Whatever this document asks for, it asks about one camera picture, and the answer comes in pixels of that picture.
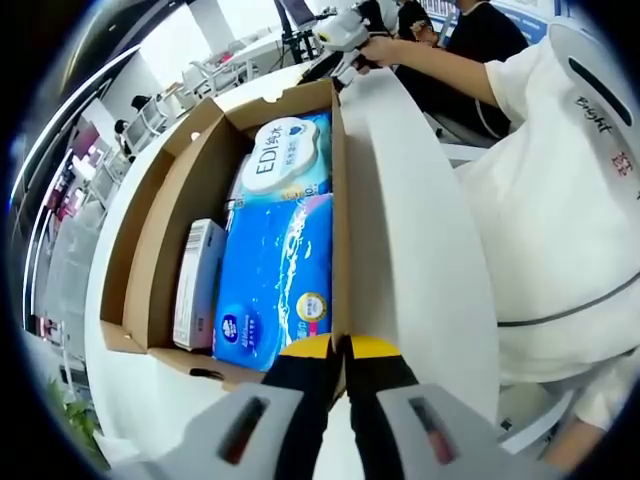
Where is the brown cardboard shoe box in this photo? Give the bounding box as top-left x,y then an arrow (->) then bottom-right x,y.
98,77 -> 351,396

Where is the dark device cable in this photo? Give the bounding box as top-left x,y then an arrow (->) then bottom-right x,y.
497,279 -> 640,329

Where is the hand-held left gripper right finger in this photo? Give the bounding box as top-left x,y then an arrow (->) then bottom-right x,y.
344,334 -> 561,480

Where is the dark computer screen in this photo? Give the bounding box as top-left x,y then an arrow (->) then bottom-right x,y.
274,0 -> 321,31

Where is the white printed carton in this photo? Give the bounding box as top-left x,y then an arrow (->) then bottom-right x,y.
172,218 -> 229,351

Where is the person in white shirt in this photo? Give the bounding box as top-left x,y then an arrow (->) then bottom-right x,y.
452,29 -> 640,431

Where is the blue soft tissue pack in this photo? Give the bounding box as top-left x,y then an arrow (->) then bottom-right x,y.
212,192 -> 335,374

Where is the green plant in white pot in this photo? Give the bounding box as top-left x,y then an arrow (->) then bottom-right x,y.
47,379 -> 109,471

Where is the person's right hand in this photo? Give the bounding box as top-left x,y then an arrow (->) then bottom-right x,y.
352,34 -> 401,76

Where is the white wet wipes pack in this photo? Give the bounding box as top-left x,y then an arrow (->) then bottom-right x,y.
227,110 -> 334,204

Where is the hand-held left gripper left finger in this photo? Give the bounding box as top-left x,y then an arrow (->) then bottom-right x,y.
114,335 -> 335,480

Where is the white chest device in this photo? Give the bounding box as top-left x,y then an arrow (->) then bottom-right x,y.
547,19 -> 639,151

